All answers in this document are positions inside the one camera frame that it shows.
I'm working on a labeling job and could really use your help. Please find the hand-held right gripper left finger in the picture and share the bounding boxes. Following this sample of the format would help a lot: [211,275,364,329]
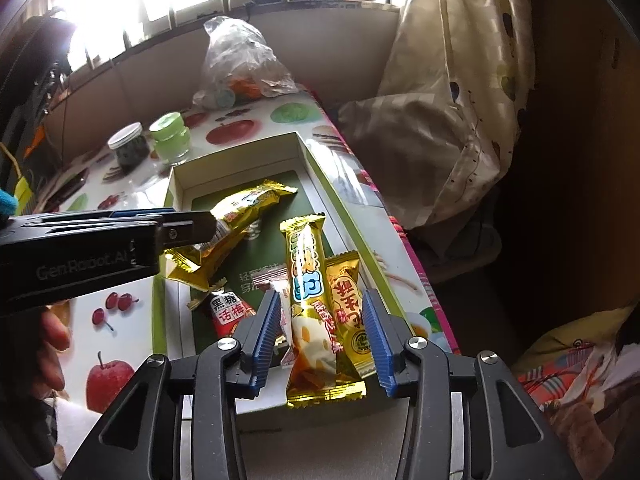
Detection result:
[64,289,282,480]

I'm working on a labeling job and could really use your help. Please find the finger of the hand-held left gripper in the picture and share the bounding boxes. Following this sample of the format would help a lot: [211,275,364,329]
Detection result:
[157,211,219,250]
[107,207,173,221]

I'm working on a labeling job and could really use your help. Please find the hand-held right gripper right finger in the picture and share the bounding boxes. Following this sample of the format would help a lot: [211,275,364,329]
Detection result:
[361,289,581,480]

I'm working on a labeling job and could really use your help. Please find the yellow snack packet red oval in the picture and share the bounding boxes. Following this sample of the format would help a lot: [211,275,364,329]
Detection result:
[324,251,379,382]

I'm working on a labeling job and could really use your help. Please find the red black snack packet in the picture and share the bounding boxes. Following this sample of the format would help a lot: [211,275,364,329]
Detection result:
[186,287,258,339]

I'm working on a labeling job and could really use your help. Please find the wide yellow snack packet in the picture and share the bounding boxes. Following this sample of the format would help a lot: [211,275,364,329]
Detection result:
[164,179,299,292]

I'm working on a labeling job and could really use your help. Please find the long yellow snack bar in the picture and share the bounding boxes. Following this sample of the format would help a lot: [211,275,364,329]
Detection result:
[279,212,368,409]

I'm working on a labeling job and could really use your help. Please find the green white cardboard box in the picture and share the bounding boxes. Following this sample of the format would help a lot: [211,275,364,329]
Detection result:
[150,130,453,417]

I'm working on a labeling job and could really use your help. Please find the person's left hand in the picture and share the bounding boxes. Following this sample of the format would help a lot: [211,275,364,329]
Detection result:
[30,300,73,396]

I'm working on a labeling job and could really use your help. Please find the clear jar dark contents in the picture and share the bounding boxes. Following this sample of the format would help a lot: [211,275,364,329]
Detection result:
[107,127,151,175]

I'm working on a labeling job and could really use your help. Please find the black phone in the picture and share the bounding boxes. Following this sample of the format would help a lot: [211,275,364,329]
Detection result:
[47,167,91,203]

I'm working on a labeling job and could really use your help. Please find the green jar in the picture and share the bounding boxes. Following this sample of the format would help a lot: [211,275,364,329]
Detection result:
[148,112,192,167]

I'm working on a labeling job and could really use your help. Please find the black zippered bag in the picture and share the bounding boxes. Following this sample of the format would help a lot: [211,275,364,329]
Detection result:
[0,15,76,171]

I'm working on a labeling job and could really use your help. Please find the clear plastic bag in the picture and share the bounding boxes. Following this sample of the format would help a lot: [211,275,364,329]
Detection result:
[191,15,301,111]

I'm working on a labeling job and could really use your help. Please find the colourful patterned cloth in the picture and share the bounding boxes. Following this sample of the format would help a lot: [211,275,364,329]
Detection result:
[512,302,640,461]

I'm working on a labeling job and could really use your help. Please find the cream patterned curtain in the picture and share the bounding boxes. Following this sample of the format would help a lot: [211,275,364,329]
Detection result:
[337,0,533,243]

